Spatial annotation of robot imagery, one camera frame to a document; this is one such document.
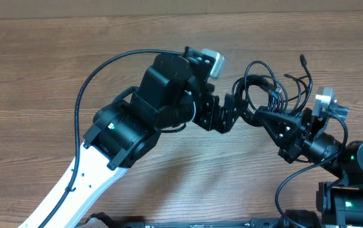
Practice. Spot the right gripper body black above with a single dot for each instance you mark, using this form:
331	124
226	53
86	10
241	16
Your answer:
294	139

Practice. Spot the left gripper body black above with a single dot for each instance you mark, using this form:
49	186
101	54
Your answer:
209	111

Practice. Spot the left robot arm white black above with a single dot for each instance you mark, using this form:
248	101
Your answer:
174	91

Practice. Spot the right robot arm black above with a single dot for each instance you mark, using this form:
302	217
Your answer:
340	202

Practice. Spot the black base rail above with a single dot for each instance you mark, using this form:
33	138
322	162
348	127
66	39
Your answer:
253	223

